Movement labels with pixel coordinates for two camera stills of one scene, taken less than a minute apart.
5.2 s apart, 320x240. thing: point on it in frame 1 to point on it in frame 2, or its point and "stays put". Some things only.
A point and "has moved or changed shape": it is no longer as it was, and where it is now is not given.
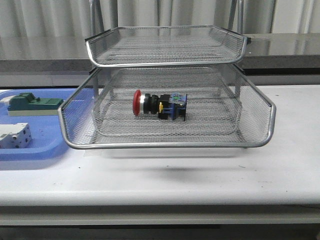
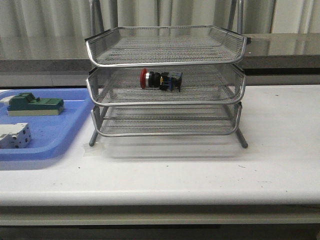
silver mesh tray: x=224 y=109 has moved or changed shape
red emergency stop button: x=167 y=106 to x=166 y=81
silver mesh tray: x=169 y=45 stays put
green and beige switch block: x=26 y=104 stays put
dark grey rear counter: x=268 y=54 stays put
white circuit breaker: x=18 y=135 stays put
